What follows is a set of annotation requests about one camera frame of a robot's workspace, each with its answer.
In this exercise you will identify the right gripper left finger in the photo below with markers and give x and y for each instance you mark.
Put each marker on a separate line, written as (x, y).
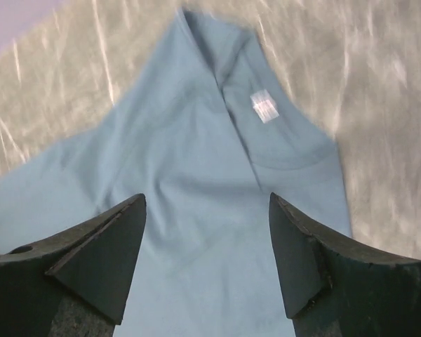
(76, 282)

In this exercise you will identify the slate blue polo shirt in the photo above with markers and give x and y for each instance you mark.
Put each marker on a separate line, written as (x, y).
(206, 134)

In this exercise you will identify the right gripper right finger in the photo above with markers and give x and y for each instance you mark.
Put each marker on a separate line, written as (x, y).
(333, 285)

